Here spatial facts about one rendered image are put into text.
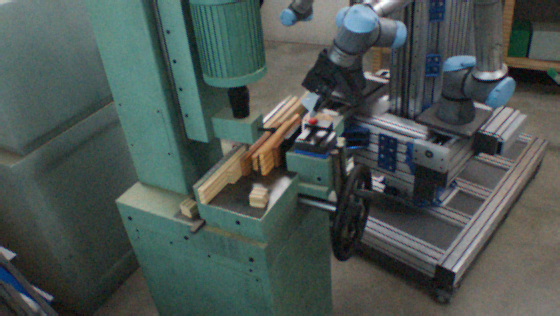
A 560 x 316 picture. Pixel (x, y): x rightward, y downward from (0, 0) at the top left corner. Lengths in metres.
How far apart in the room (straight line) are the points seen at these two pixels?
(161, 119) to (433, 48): 1.12
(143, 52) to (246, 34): 0.30
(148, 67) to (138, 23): 0.12
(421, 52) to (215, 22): 0.98
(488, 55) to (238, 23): 0.82
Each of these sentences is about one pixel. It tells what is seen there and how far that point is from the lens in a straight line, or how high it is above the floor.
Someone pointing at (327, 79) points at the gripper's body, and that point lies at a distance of 1.26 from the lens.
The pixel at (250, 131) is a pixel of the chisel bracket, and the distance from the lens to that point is 1.29.
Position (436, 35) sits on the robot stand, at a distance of 1.92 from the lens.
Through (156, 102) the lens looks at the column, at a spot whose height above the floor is 1.14.
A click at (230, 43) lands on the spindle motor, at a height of 1.32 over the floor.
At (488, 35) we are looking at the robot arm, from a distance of 1.54.
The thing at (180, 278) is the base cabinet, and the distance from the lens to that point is 1.64.
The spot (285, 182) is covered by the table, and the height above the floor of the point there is 0.90.
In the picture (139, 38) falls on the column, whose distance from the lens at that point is 1.29.
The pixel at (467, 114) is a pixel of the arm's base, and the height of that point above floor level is 0.85.
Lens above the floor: 1.68
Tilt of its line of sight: 33 degrees down
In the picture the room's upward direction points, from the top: 6 degrees counter-clockwise
